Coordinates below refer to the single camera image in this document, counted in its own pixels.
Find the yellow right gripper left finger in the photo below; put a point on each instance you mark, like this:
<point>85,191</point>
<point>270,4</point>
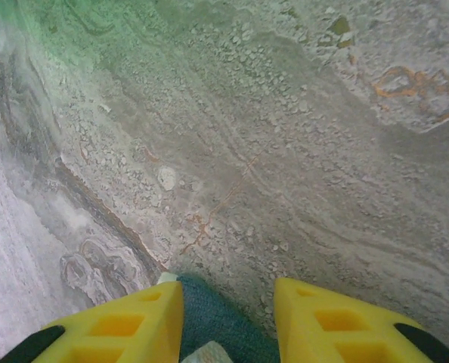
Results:
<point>134,332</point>

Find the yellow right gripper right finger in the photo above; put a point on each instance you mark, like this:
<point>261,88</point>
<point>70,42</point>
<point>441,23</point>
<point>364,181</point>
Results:
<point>322,332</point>

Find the dark blue towel white print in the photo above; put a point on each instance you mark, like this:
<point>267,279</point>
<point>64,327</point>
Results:
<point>217,321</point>

